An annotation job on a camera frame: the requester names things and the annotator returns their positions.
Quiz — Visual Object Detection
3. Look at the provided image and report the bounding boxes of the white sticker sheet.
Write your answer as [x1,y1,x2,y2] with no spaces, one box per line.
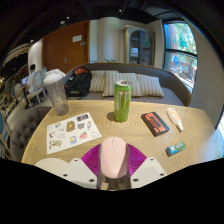
[45,111,103,155]

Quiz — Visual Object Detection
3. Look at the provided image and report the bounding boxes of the brown wooden door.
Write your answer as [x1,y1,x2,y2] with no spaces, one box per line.
[42,20,91,75]

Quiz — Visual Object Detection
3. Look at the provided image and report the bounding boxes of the green chewing gum pack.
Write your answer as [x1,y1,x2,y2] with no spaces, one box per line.
[165,141,187,158]

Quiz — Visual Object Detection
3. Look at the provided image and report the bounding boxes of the grey tufted armchair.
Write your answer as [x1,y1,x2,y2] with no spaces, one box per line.
[9,105,53,163]

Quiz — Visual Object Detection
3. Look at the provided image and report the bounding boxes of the pink computer mouse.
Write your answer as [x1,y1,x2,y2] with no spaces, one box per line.
[98,135,130,182]

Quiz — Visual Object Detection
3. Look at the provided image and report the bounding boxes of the green drink can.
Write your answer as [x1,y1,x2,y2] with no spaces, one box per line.
[113,79,133,123]

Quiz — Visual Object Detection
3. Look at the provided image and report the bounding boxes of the person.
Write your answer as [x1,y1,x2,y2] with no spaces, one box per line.
[21,63,38,95]

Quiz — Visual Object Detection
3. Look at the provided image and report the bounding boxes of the black box with red print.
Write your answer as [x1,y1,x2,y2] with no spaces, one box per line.
[140,111,171,138]

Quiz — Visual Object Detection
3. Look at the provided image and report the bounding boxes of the clear plastic tumbler with lid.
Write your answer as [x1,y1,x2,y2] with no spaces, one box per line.
[42,68,70,117]

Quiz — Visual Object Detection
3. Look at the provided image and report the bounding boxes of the striped beige pillow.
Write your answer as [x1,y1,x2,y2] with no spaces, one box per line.
[101,71,143,98]
[88,69,119,94]
[134,73,166,98]

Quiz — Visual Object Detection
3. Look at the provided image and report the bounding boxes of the grey curved sofa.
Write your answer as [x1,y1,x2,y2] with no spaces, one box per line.
[63,62,193,108]

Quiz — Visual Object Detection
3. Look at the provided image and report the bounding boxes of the white wooden chair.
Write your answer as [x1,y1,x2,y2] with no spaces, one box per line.
[26,68,48,106]

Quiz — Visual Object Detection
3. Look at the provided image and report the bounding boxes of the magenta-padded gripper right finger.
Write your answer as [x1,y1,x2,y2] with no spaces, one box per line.
[125,143,168,190]

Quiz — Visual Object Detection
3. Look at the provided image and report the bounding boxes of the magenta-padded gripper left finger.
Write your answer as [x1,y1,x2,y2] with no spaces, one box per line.
[61,143,103,190]

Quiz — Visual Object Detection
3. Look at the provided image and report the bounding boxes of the small white tube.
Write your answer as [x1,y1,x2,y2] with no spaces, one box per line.
[165,107,185,133]

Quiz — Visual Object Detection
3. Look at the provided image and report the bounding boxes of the grey glass-door cabinet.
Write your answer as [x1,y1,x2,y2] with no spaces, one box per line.
[123,24,156,68]

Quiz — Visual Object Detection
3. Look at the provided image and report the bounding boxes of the black backpack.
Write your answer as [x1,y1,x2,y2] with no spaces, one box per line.
[64,66,93,100]

